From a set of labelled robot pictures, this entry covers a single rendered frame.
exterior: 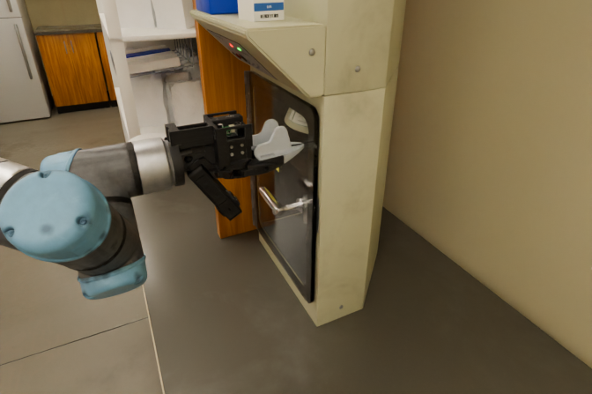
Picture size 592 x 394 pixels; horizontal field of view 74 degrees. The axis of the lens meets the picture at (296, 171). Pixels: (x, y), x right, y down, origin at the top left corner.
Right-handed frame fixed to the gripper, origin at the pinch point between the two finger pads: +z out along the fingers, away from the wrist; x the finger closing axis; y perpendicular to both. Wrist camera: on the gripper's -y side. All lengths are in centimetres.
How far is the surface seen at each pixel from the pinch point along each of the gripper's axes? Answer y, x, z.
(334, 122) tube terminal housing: 5.8, -4.7, 4.3
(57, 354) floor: -131, 107, -70
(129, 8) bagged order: 13, 137, -11
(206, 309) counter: -37.1, 9.5, -16.3
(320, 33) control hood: 18.9, -4.7, 1.4
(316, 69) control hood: 14.1, -4.6, 1.0
